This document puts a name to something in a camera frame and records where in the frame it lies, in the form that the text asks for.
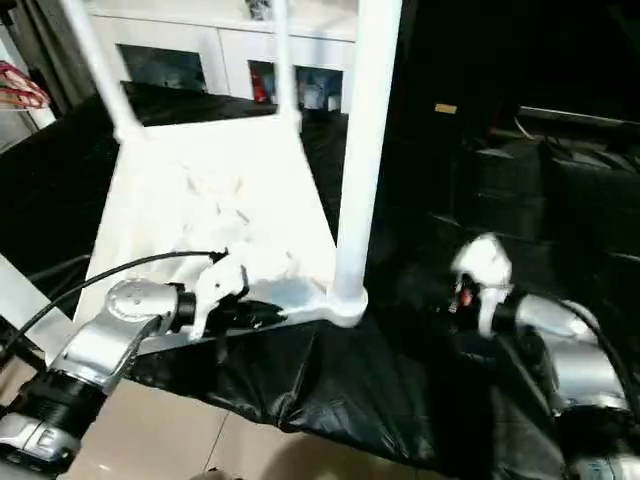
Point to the red clothes hangers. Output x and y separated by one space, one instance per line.
20 82

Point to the white glass-door cabinet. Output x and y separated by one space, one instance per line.
160 30

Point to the long black bar device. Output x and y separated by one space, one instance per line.
575 117

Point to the white plastic table leg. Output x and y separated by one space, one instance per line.
25 295
365 150
285 75
100 70

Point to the small gold label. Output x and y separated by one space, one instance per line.
445 108

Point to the grey curtain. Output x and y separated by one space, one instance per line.
55 45

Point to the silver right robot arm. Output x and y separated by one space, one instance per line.
575 360

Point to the dark grey bundle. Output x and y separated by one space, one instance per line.
257 9

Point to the white plastic table top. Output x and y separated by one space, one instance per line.
200 175

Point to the white storage box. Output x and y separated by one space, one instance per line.
30 122

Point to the black mat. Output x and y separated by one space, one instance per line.
500 200

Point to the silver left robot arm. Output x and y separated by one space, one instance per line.
110 325

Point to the black folding frame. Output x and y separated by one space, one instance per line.
20 356

